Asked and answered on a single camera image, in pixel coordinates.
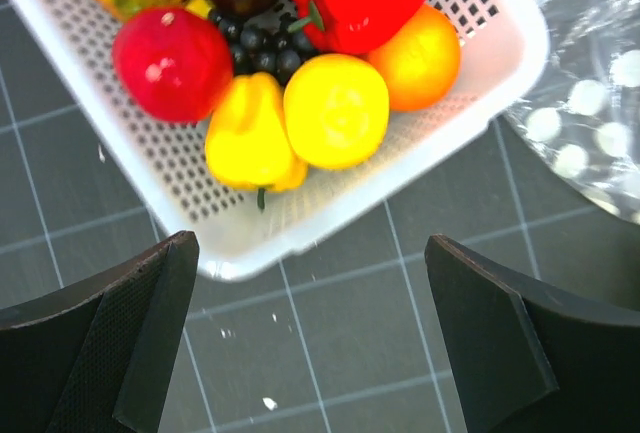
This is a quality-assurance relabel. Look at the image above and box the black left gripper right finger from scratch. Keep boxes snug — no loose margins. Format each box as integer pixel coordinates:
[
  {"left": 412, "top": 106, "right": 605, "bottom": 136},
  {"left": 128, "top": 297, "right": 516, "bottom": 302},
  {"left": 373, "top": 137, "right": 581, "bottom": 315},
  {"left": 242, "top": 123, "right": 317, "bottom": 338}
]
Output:
[{"left": 425, "top": 235, "right": 639, "bottom": 432}]

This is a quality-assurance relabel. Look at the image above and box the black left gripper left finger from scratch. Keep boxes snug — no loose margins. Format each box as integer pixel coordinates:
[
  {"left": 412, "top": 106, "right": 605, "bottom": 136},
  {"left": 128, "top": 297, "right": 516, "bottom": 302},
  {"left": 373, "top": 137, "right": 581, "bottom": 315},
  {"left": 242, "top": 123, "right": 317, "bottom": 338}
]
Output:
[{"left": 1, "top": 231, "right": 199, "bottom": 432}]

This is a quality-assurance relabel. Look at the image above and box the yellow lemon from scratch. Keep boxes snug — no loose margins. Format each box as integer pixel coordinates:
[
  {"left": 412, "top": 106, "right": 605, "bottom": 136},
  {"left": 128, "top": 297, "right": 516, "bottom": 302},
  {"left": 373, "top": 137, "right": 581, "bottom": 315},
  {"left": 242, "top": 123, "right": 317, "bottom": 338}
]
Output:
[{"left": 284, "top": 54, "right": 390, "bottom": 170}]

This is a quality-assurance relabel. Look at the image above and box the white dotted clear bag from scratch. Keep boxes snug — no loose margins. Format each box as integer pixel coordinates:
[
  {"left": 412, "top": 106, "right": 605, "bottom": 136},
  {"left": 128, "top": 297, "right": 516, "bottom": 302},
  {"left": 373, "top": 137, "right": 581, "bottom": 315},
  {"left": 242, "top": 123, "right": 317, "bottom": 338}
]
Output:
[{"left": 505, "top": 0, "right": 639, "bottom": 223}]

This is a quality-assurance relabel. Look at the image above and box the black cutting mat with grid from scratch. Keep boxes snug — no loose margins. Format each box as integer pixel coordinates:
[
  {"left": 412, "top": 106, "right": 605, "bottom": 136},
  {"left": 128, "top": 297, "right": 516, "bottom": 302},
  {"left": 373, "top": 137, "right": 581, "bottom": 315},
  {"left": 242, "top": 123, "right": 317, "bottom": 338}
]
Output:
[{"left": 1, "top": 0, "right": 639, "bottom": 432}]

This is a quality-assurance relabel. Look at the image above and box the yellow bell pepper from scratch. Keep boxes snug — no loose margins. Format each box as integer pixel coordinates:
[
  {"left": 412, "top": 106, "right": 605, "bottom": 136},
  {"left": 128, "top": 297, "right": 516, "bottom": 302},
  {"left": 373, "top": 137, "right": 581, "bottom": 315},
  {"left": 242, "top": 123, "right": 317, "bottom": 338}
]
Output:
[{"left": 205, "top": 72, "right": 308, "bottom": 211}]

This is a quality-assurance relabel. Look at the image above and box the pink red peach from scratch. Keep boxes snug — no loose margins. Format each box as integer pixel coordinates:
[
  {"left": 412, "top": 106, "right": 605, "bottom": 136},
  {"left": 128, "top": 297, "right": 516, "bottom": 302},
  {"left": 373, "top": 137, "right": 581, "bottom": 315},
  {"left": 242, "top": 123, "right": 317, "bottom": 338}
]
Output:
[{"left": 112, "top": 7, "right": 233, "bottom": 123}]

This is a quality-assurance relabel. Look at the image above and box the orange fruit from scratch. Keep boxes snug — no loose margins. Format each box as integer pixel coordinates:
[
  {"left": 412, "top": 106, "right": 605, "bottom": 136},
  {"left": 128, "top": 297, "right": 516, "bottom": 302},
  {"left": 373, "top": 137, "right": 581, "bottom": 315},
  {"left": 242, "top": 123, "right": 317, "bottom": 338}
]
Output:
[{"left": 366, "top": 4, "right": 461, "bottom": 112}]

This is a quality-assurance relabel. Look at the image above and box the black grape bunch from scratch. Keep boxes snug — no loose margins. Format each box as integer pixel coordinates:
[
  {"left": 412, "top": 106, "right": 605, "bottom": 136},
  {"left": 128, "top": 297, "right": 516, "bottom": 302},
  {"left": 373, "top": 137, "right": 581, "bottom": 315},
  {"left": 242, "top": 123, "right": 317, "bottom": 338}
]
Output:
[{"left": 207, "top": 9, "right": 319, "bottom": 87}]

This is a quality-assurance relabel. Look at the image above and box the white plastic fruit basket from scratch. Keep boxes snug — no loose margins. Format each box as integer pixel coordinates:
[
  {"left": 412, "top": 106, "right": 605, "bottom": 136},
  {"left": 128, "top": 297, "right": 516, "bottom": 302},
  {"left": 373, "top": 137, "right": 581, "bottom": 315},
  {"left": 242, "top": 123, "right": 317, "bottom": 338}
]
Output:
[{"left": 12, "top": 0, "right": 549, "bottom": 281}]

